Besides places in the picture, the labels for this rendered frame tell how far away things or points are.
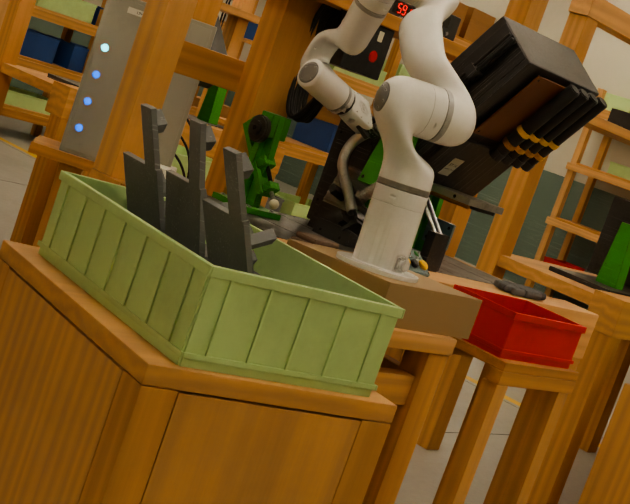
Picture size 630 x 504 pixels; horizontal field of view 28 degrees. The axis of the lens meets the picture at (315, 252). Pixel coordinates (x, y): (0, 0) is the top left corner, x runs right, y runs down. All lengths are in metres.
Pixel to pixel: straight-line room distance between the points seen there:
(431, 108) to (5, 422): 1.10
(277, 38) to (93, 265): 1.38
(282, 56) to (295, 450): 1.63
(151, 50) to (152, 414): 1.47
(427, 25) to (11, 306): 1.12
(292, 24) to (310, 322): 1.58
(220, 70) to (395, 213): 0.99
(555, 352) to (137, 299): 1.45
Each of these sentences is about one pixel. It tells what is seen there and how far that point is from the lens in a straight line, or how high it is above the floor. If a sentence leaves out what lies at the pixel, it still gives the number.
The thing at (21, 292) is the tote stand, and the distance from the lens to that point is 2.42.
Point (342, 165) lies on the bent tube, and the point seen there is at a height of 1.09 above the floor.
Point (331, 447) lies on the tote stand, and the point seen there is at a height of 0.70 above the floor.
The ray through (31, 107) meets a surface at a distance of 11.25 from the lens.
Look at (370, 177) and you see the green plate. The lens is 3.47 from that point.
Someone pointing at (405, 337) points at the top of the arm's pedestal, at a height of 0.84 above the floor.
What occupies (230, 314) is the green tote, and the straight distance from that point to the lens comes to 2.01.
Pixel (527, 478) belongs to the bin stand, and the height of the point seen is 0.49.
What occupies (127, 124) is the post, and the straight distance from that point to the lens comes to 3.29.
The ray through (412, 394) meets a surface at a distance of 2.80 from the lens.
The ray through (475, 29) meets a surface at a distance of 10.26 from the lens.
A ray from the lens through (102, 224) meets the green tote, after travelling 2.30.
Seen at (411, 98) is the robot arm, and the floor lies 1.32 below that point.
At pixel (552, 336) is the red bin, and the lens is 3.26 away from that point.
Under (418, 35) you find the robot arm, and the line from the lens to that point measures 2.86.
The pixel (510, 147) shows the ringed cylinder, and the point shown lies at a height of 1.30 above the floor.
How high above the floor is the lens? 1.27
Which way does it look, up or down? 7 degrees down
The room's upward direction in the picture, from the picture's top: 19 degrees clockwise
